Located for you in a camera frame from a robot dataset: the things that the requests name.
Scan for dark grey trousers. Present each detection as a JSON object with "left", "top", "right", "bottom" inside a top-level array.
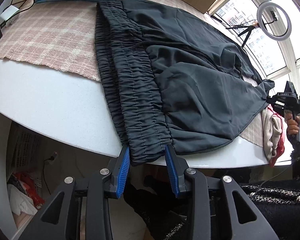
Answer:
[{"left": 95, "top": 0, "right": 274, "bottom": 166}]

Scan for person's right hand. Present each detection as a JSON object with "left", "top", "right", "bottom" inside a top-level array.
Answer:
[{"left": 285, "top": 110, "right": 300, "bottom": 140}]

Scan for beige sweater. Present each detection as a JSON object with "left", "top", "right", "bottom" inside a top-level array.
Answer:
[{"left": 261, "top": 106, "right": 283, "bottom": 160}]

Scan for pink plaid table cloth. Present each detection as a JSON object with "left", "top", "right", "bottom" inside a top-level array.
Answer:
[{"left": 0, "top": 0, "right": 266, "bottom": 145}]

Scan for white power adapter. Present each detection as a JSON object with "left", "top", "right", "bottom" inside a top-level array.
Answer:
[{"left": 0, "top": 5, "right": 19, "bottom": 23}]

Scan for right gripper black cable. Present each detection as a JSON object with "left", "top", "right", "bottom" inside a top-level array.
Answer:
[{"left": 250, "top": 87, "right": 300, "bottom": 198}]

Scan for white ring light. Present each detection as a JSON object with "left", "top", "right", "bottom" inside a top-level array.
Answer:
[{"left": 257, "top": 1, "right": 292, "bottom": 41}]

